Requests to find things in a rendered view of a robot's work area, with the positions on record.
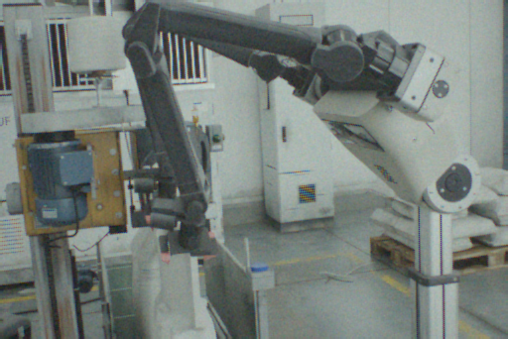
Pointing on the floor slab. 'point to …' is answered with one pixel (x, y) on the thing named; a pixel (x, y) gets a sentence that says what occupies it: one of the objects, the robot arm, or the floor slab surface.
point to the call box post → (262, 314)
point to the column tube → (41, 82)
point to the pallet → (401, 257)
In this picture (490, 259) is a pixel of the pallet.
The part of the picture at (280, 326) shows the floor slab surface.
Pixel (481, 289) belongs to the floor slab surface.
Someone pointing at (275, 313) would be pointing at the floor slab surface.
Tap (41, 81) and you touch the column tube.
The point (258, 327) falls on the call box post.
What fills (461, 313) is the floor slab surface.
